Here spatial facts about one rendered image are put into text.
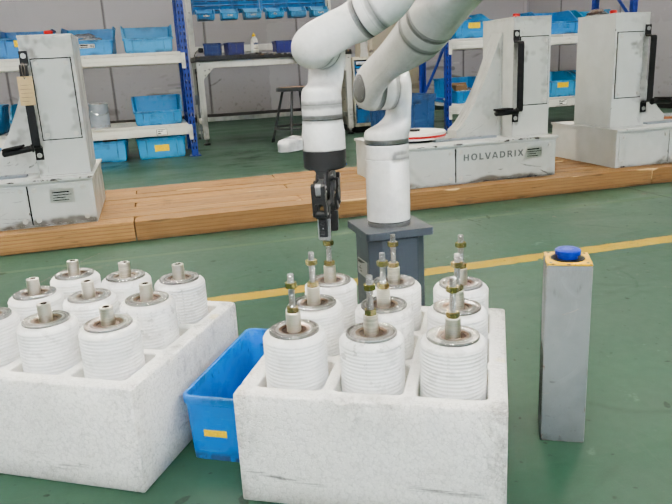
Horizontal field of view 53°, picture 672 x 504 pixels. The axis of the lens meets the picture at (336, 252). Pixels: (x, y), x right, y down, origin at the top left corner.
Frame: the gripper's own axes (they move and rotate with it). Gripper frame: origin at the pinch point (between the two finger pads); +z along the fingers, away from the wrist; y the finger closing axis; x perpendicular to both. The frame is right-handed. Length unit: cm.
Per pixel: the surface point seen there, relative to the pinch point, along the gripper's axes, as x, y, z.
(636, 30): -100, 241, -37
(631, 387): -56, 13, 35
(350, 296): -3.8, -2.4, 12.1
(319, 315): -1.3, -16.1, 10.6
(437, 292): -19.4, -3.3, 10.8
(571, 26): -107, 536, -50
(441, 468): -21.3, -31.9, 26.7
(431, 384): -19.9, -28.0, 15.9
